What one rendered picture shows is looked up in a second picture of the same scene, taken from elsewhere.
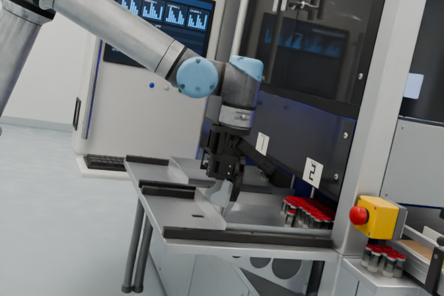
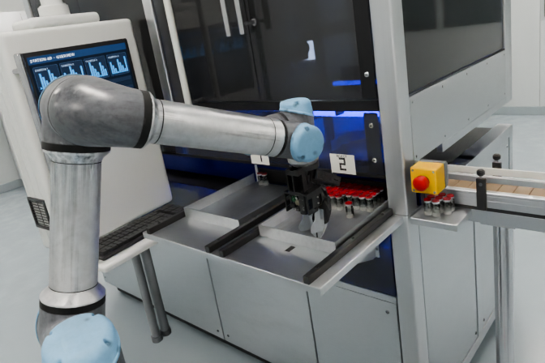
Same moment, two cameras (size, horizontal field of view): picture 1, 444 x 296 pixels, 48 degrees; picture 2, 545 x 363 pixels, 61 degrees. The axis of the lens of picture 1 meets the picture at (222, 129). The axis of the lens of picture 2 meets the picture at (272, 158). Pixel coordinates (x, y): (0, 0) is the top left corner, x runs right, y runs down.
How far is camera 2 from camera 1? 0.58 m
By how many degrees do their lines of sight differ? 27
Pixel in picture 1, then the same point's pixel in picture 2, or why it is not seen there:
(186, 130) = (152, 172)
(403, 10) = (392, 11)
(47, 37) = not seen: outside the picture
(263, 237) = (361, 236)
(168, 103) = (127, 156)
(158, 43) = (266, 129)
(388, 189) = (416, 151)
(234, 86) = not seen: hidden behind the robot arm
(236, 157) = (319, 187)
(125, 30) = (236, 131)
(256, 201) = not seen: hidden behind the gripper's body
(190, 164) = (202, 204)
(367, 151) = (401, 132)
